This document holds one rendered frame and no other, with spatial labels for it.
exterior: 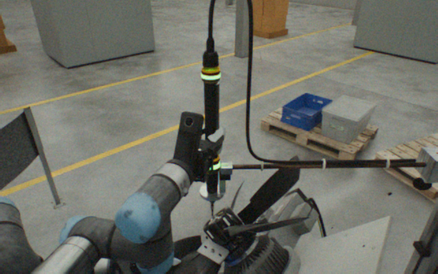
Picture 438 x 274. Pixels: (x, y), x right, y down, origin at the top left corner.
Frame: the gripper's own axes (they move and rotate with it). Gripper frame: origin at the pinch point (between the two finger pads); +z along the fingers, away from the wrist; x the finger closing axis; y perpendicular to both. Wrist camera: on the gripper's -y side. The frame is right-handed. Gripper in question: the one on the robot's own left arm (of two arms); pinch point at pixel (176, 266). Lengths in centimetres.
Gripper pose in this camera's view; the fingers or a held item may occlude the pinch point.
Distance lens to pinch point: 106.8
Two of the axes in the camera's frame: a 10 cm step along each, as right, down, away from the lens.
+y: -0.6, -4.0, 9.1
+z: 10.0, -0.2, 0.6
